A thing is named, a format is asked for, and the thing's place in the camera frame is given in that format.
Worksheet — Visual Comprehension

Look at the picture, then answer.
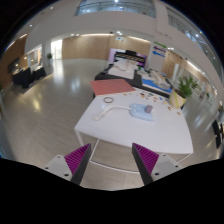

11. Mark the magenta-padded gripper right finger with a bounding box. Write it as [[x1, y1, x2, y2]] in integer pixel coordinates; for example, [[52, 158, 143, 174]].
[[131, 142, 184, 186]]

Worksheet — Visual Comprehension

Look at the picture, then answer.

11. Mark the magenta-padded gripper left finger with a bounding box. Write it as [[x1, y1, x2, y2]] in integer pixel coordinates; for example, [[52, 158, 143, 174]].
[[43, 143, 93, 186]]

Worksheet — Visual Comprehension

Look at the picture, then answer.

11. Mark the light blue white power strip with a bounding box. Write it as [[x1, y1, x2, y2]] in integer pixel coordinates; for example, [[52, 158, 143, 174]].
[[129, 103, 158, 122]]

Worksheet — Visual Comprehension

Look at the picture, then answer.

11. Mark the sheet of colourful stickers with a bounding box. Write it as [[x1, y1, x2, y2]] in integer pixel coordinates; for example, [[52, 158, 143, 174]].
[[138, 90, 168, 103]]

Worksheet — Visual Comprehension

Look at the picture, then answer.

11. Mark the group of black chairs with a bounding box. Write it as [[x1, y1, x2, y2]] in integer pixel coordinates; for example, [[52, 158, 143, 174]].
[[211, 118, 224, 149], [11, 65, 48, 89]]

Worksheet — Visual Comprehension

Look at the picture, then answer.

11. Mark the potted plant in striped pot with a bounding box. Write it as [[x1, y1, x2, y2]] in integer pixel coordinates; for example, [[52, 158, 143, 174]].
[[168, 75, 201, 109]]

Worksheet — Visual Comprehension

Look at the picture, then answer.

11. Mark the black display platform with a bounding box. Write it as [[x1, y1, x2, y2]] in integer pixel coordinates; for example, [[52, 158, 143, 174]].
[[94, 63, 174, 99]]

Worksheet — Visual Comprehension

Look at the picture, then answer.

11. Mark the pink flat board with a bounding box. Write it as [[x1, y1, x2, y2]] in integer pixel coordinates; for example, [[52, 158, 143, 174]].
[[89, 78, 137, 98]]

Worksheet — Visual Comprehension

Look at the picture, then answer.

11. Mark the white architectural model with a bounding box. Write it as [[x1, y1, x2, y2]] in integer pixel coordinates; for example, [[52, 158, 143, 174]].
[[108, 58, 139, 80]]

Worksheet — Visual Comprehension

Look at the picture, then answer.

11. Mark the small green potted plant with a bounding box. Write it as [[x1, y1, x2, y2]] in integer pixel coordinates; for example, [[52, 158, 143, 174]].
[[46, 52, 54, 68]]

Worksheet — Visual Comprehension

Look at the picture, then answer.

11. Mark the black piano with purple screen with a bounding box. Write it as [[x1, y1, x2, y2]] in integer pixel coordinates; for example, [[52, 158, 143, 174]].
[[113, 49, 148, 68]]

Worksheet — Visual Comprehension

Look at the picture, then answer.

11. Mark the arrow direction sign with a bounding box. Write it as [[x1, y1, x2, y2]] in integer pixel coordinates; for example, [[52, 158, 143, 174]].
[[151, 40, 168, 59]]

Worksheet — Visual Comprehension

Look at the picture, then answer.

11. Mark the white power strip cable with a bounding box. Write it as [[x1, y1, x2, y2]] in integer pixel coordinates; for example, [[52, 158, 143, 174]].
[[91, 104, 132, 122]]

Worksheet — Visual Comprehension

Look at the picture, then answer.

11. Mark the brown ring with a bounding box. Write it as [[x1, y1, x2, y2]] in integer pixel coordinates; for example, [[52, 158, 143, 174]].
[[102, 96, 115, 104]]

